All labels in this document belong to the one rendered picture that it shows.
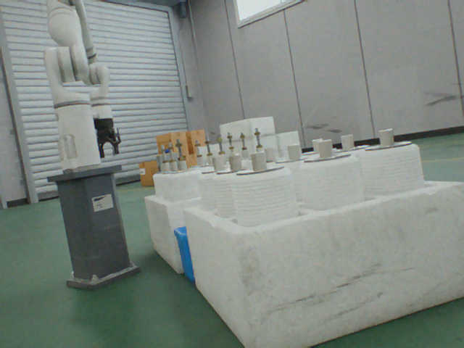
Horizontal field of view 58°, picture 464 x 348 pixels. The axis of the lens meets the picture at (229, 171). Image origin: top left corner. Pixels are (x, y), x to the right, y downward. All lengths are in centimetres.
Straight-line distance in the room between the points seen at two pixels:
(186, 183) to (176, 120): 683
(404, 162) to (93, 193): 76
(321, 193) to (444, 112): 566
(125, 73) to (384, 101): 416
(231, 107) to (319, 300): 751
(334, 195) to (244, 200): 14
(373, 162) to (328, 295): 23
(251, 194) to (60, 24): 89
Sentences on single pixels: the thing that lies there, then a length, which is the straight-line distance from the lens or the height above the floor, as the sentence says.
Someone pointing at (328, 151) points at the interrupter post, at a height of 26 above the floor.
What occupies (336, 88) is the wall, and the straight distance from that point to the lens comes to 684.
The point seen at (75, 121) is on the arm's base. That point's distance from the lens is 117.
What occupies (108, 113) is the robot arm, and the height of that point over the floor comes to 50.
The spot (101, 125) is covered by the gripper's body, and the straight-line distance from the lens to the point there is 167.
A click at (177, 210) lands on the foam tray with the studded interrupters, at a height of 16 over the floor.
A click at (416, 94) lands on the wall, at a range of 638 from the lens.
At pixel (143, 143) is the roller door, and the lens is 740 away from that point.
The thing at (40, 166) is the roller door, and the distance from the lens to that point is 647.
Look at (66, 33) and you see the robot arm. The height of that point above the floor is 68.
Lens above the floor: 29
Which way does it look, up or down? 3 degrees down
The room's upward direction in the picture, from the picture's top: 9 degrees counter-clockwise
